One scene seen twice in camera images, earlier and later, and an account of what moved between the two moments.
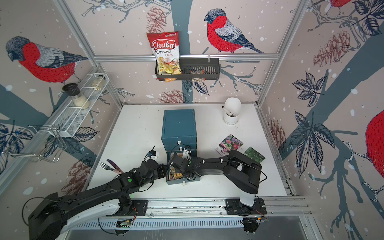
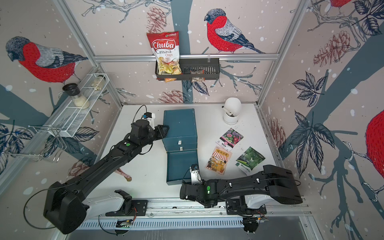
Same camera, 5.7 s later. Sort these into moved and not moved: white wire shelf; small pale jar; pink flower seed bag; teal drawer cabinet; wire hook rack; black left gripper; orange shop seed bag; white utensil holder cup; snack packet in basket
Moved: orange shop seed bag; black left gripper; pink flower seed bag
Not moved: white wire shelf; teal drawer cabinet; small pale jar; snack packet in basket; wire hook rack; white utensil holder cup
